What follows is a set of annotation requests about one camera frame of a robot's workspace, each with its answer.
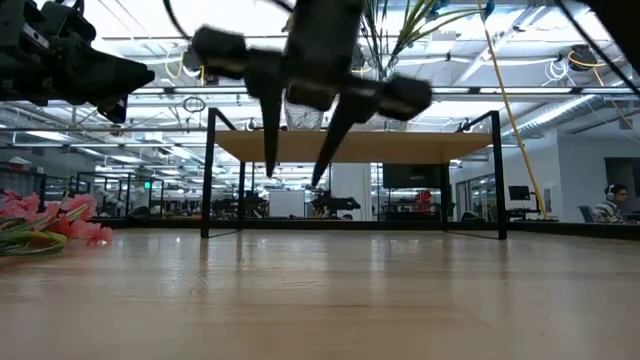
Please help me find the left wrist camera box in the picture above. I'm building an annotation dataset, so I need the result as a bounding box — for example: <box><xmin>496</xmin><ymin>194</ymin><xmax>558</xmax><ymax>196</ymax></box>
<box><xmin>42</xmin><ymin>0</ymin><xmax>97</xmax><ymax>41</ymax></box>

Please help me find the round glass vase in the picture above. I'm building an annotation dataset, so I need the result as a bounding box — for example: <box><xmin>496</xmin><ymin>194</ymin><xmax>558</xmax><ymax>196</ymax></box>
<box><xmin>375</xmin><ymin>49</ymin><xmax>429</xmax><ymax>132</ymax></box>

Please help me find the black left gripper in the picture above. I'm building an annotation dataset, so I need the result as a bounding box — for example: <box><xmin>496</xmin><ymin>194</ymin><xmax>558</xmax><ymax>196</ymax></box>
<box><xmin>0</xmin><ymin>9</ymin><xmax>156</xmax><ymax>125</ymax></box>

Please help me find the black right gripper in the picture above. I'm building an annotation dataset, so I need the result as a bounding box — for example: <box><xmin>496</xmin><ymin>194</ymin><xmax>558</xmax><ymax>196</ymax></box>
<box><xmin>191</xmin><ymin>0</ymin><xmax>435</xmax><ymax>188</ymax></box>

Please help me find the person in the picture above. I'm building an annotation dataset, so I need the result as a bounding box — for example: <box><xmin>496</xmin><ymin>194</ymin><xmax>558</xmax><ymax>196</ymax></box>
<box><xmin>593</xmin><ymin>183</ymin><xmax>630</xmax><ymax>224</ymax></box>

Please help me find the square faceted glass vase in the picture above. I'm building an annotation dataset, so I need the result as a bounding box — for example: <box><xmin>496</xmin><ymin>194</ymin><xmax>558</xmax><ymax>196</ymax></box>
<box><xmin>283</xmin><ymin>102</ymin><xmax>325</xmax><ymax>132</ymax></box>

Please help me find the yellow cable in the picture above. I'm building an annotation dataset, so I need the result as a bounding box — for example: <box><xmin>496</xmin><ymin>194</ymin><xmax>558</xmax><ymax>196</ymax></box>
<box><xmin>477</xmin><ymin>0</ymin><xmax>549</xmax><ymax>220</ymax></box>

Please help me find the wooden shelf with black frame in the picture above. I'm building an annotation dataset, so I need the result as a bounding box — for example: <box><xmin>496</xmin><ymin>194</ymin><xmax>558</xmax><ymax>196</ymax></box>
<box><xmin>199</xmin><ymin>107</ymin><xmax>509</xmax><ymax>241</ymax></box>

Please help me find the pink artificial flower bunch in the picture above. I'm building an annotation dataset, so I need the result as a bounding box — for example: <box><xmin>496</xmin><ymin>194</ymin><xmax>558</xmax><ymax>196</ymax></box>
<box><xmin>0</xmin><ymin>188</ymin><xmax>115</xmax><ymax>257</ymax></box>

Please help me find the black aluminium rig frame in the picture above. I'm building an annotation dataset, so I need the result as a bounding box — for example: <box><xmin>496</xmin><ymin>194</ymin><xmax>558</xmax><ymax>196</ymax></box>
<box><xmin>89</xmin><ymin>215</ymin><xmax>640</xmax><ymax>242</ymax></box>

